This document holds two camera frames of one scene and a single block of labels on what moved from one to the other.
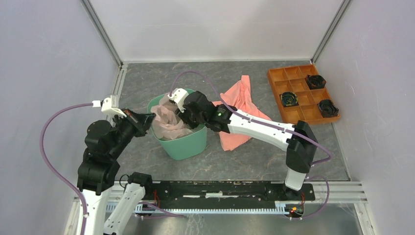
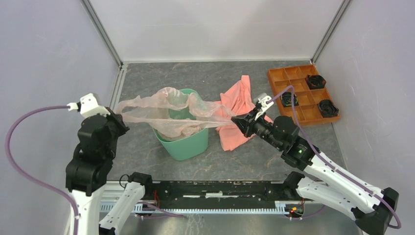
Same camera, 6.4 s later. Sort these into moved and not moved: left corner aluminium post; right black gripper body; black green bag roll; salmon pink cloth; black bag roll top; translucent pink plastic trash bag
Moved: right black gripper body; translucent pink plastic trash bag
Not moved: black bag roll top; black green bag roll; salmon pink cloth; left corner aluminium post
